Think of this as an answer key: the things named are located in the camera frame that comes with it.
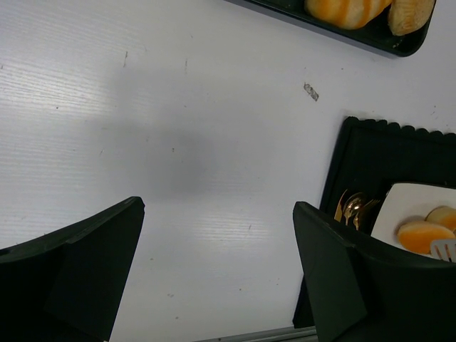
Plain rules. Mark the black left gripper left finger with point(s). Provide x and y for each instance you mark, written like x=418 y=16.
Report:
x=67 y=285

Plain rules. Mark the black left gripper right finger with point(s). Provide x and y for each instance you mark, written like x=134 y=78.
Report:
x=361 y=289

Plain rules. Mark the orange bun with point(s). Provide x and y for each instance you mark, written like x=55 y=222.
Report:
x=418 y=236

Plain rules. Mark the metal tongs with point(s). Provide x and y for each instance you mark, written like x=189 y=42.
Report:
x=444 y=249

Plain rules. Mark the orange bagel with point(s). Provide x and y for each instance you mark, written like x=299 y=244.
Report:
x=444 y=215

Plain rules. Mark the striped orange bread roll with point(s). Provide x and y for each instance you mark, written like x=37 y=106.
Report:
x=346 y=14

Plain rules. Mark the white square plate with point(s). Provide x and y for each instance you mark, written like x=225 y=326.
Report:
x=408 y=202

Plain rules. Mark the black placemat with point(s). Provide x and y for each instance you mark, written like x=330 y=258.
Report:
x=372 y=155

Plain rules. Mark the small clear wrapper scrap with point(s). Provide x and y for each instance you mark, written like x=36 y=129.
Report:
x=311 y=91

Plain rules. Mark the black baking tray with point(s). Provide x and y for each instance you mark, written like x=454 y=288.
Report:
x=375 y=36

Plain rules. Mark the round tan bun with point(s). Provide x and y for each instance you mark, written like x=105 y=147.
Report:
x=407 y=16

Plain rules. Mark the aluminium rail front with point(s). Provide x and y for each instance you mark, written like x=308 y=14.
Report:
x=289 y=334

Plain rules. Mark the gold knife green handle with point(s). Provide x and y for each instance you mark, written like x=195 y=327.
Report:
x=339 y=209

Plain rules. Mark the gold spoon green handle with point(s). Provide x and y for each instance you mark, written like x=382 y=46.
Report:
x=353 y=205

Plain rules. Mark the gold fork green handle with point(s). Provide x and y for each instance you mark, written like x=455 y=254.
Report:
x=368 y=207

